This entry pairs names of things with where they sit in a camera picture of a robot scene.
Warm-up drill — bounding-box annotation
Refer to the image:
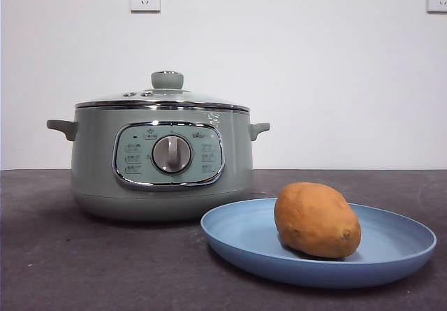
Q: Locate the brown potato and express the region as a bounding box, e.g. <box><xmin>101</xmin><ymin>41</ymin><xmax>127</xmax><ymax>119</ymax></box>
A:
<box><xmin>273</xmin><ymin>181</ymin><xmax>362</xmax><ymax>260</ymax></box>

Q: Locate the pale green electric steamer pot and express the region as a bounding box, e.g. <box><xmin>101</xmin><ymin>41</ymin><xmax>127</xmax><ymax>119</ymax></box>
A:
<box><xmin>46</xmin><ymin>106</ymin><xmax>271</xmax><ymax>222</ymax></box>

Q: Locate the blue round plate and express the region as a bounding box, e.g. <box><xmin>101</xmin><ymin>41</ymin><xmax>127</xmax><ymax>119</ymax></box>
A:
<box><xmin>200</xmin><ymin>197</ymin><xmax>438</xmax><ymax>289</ymax></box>

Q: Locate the glass lid with green knob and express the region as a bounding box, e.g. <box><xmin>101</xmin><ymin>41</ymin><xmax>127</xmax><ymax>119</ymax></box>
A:
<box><xmin>75</xmin><ymin>70</ymin><xmax>251</xmax><ymax>113</ymax></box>

